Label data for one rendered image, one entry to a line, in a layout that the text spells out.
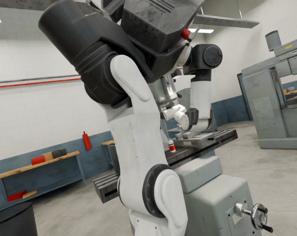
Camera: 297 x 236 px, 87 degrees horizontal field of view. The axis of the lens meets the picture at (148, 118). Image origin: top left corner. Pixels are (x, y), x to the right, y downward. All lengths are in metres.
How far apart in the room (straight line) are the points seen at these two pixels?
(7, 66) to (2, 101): 0.96
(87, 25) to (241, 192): 1.07
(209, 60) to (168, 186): 0.50
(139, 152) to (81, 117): 4.88
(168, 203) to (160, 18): 0.52
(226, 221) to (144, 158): 0.70
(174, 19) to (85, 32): 0.27
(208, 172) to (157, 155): 0.70
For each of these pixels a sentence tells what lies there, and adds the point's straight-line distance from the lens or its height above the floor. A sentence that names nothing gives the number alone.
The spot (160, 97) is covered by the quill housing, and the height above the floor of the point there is 1.35.
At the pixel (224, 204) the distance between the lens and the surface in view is 1.02.
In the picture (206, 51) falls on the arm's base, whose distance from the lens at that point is 0.71.
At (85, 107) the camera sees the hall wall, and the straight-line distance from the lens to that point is 5.34.
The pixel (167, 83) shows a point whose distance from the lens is 1.16.
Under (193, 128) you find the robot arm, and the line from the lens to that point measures 0.77.
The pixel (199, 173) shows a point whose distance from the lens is 1.10.
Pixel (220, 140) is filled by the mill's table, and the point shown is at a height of 0.89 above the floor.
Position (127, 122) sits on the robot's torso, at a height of 1.23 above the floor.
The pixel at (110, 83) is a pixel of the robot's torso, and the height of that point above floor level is 1.33.
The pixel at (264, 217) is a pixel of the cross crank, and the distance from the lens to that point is 1.08.
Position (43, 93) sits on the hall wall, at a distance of 5.43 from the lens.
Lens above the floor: 1.22
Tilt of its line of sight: 1 degrees up
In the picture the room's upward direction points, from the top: 15 degrees counter-clockwise
